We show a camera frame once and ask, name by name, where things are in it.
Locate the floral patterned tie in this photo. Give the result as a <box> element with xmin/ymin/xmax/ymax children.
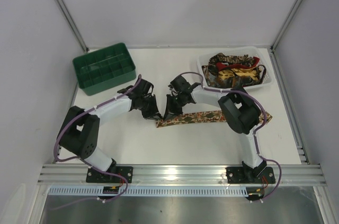
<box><xmin>155</xmin><ymin>110</ymin><xmax>273</xmax><ymax>129</ymax></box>

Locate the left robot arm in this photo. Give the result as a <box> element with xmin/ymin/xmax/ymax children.
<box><xmin>54</xmin><ymin>77</ymin><xmax>162</xmax><ymax>175</ymax></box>

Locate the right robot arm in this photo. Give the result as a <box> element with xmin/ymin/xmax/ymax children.
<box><xmin>164</xmin><ymin>75</ymin><xmax>267</xmax><ymax>182</ymax></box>

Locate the pile of ties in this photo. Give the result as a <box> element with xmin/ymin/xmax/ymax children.
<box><xmin>201</xmin><ymin>53</ymin><xmax>267</xmax><ymax>89</ymax></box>

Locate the white plastic basket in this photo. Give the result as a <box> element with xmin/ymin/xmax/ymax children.
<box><xmin>197</xmin><ymin>46</ymin><xmax>272</xmax><ymax>90</ymax></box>

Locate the green compartment tray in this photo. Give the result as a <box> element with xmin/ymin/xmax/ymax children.
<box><xmin>72</xmin><ymin>42</ymin><xmax>137</xmax><ymax>96</ymax></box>

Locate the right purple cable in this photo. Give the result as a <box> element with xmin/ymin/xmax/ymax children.
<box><xmin>180</xmin><ymin>71</ymin><xmax>281</xmax><ymax>203</ymax></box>

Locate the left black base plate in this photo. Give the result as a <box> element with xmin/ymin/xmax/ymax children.
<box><xmin>86</xmin><ymin>166</ymin><xmax>133</xmax><ymax>183</ymax></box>

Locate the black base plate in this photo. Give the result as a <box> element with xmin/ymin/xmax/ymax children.
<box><xmin>226</xmin><ymin>166</ymin><xmax>276</xmax><ymax>184</ymax></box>
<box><xmin>86</xmin><ymin>166</ymin><xmax>133</xmax><ymax>183</ymax></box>

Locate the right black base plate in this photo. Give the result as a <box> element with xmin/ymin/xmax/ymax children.
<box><xmin>226</xmin><ymin>166</ymin><xmax>276</xmax><ymax>184</ymax></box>

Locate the aluminium mounting rail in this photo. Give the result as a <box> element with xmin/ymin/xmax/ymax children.
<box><xmin>38</xmin><ymin>164</ymin><xmax>327</xmax><ymax>186</ymax></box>

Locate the white slotted cable duct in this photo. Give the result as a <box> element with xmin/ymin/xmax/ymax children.
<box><xmin>48</xmin><ymin>185</ymin><xmax>248</xmax><ymax>197</ymax></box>

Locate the left frame post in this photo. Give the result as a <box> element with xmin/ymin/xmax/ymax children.
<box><xmin>54</xmin><ymin>0</ymin><xmax>89</xmax><ymax>53</ymax></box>

